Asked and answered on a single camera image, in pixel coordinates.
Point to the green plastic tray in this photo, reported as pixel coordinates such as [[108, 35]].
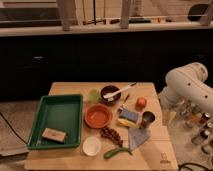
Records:
[[61, 113]]

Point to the green cucumber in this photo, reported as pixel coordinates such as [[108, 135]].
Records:
[[115, 151]]

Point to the metal cup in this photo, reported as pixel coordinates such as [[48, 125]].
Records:
[[147, 118]]

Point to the red bowl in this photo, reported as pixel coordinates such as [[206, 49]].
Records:
[[97, 116]]

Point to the tan sponge block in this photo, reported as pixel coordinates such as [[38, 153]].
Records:
[[54, 135]]

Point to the red apple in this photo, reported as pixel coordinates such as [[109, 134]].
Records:
[[141, 102]]

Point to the dark grape bunch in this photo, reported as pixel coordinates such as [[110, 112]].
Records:
[[112, 135]]

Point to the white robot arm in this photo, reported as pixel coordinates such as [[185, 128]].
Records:
[[187, 83]]

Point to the blue sponge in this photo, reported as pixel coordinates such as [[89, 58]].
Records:
[[132, 116]]

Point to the small dark pen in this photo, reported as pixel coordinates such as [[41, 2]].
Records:
[[126, 98]]

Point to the yellow banana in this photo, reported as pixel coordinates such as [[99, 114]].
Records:
[[127, 123]]

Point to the grey folded cloth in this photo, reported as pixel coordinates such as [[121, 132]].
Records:
[[137, 136]]

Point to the green cup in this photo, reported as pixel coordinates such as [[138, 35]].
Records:
[[93, 96]]

